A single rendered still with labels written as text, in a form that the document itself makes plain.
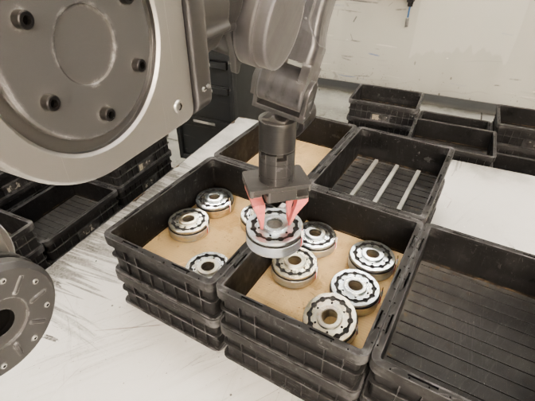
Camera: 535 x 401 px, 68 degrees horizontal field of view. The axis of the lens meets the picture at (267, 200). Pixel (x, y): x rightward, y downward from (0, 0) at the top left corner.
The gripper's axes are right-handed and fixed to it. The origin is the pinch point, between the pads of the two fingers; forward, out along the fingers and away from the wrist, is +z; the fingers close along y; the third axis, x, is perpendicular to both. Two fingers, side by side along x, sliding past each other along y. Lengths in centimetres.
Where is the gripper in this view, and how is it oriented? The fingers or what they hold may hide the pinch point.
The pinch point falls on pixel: (275, 221)
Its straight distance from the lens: 70.2
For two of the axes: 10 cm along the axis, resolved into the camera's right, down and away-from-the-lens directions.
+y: -9.7, 1.4, -2.1
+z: -0.1, 8.2, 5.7
